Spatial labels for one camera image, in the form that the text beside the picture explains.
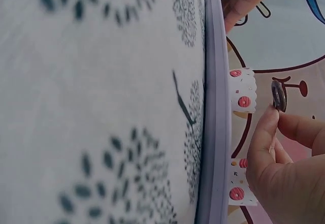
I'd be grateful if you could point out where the dark ring-shaped piece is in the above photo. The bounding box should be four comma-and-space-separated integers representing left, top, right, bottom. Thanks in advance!
271, 79, 288, 113

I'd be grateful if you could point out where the person's left hand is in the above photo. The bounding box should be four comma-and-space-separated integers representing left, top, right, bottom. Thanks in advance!
214, 0, 275, 34

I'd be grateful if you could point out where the donut print paper cup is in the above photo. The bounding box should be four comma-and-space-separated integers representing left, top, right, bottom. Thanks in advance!
227, 157, 258, 207
229, 68, 257, 114

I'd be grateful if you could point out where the person's right hand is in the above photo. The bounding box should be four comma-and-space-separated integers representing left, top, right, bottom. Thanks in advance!
245, 107, 325, 224

